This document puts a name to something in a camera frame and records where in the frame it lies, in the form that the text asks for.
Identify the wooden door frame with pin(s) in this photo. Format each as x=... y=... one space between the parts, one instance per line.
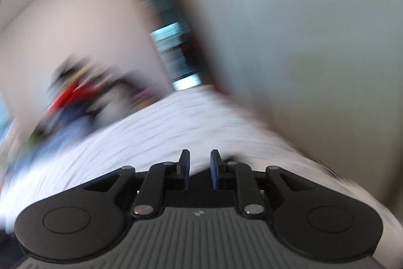
x=176 y=45

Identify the blue dotted blanket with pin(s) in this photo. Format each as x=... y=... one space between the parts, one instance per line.
x=50 y=143

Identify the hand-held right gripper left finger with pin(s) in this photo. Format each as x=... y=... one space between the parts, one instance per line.
x=185 y=167

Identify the pile of folded clothes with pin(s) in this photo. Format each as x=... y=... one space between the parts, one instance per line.
x=78 y=92

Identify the white wardrobe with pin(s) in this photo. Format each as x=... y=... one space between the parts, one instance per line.
x=299 y=35

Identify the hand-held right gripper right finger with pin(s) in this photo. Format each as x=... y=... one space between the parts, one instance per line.
x=214 y=168

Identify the white script-printed bed sheet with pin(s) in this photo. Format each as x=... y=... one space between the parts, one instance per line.
x=157 y=136

